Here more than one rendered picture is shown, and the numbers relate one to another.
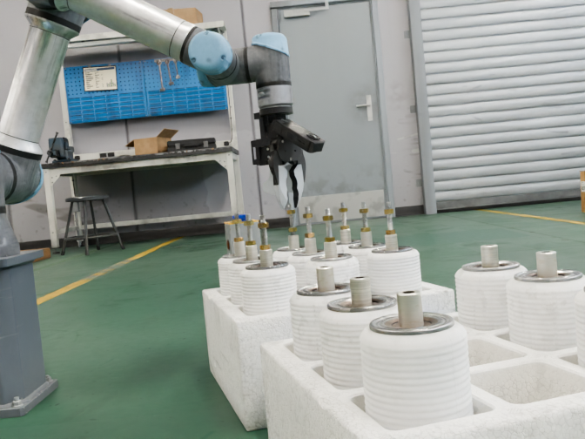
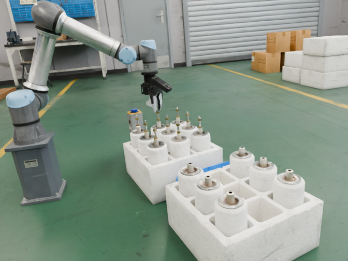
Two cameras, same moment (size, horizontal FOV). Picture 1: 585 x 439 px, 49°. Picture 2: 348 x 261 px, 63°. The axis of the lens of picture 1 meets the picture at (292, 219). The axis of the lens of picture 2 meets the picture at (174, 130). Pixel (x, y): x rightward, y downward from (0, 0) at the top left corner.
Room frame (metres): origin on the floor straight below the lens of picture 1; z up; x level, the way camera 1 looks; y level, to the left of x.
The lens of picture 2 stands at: (-0.11, 0.16, 0.73)
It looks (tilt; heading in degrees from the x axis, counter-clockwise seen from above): 19 degrees down; 351
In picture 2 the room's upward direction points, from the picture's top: 5 degrees counter-clockwise
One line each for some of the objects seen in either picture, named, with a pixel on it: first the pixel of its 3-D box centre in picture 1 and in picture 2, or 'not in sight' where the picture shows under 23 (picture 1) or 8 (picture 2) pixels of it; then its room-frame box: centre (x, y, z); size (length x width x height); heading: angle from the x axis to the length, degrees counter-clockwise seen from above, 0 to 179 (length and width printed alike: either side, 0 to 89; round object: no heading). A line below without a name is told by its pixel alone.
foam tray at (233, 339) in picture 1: (319, 334); (171, 160); (1.25, -0.03, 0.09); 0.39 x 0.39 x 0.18; 16
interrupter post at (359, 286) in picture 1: (360, 292); (208, 180); (0.69, -0.07, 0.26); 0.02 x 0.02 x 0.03
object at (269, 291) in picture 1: (272, 318); (158, 162); (1.10, 0.05, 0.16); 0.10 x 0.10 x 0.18
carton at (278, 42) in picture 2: not in sight; (277, 42); (4.21, -2.34, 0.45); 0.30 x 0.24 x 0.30; 1
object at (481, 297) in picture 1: (495, 333); (242, 174); (0.86, -0.26, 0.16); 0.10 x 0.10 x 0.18
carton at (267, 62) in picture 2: not in sight; (268, 62); (4.21, -2.19, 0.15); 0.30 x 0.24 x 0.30; 178
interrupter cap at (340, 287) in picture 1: (326, 290); (190, 170); (0.80, -0.03, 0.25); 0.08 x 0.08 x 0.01
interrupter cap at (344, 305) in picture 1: (361, 304); (208, 184); (0.69, -0.07, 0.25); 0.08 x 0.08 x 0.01
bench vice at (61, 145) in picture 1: (60, 148); (13, 37); (5.39, 1.88, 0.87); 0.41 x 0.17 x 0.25; 0
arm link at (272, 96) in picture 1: (273, 98); (150, 67); (1.37, 0.01, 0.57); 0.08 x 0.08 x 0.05
